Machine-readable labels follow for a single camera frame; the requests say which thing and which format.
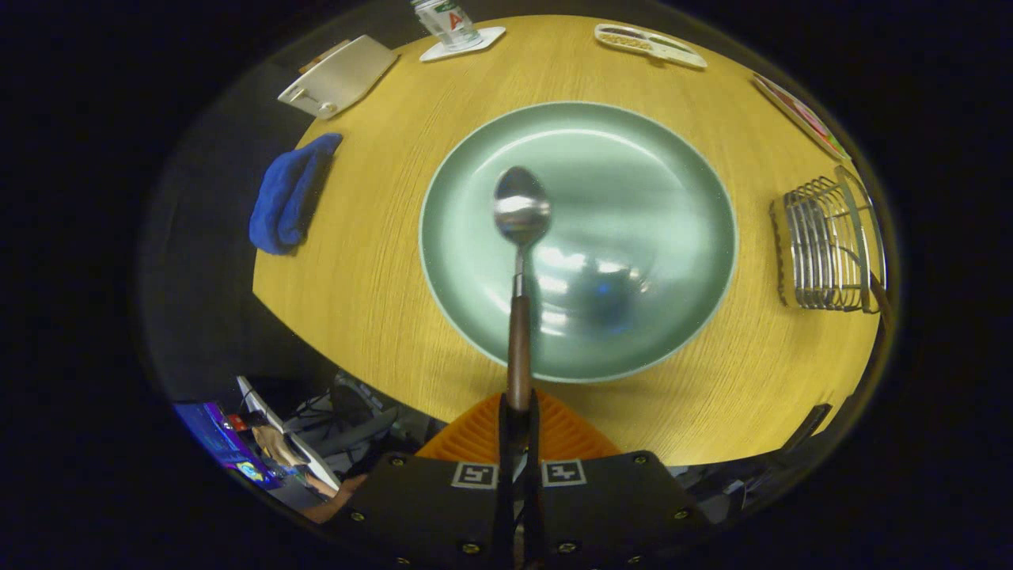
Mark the spoon with wooden handle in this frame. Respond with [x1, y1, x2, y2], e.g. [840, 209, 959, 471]
[494, 165, 552, 416]

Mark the laptop with lit screen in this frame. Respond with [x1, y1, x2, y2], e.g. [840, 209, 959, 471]
[174, 376, 343, 492]

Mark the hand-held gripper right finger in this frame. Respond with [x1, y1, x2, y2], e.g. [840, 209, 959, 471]
[518, 389, 711, 570]

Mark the metal wire basket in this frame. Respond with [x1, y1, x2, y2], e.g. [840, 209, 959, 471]
[769, 165, 887, 314]

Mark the white divided dish of beans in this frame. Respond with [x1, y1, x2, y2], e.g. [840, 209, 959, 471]
[594, 23, 709, 70]

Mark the white plate of food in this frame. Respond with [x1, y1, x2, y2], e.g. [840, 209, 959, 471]
[750, 73, 852, 162]

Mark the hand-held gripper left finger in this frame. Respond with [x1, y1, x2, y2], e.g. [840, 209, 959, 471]
[328, 389, 515, 570]

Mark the black table clamp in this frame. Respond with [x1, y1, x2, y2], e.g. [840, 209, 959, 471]
[780, 404, 833, 457]

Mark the white toaster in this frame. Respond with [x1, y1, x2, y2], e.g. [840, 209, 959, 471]
[277, 34, 400, 121]

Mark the light green plate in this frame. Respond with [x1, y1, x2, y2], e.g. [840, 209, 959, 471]
[418, 101, 739, 385]

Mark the clear plastic water bottle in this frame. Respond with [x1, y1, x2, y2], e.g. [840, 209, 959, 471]
[410, 0, 482, 50]

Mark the blue folded towel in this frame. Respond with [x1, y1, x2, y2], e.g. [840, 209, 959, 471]
[249, 132, 344, 257]

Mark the white square coaster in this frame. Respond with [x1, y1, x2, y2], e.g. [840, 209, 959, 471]
[419, 26, 507, 63]

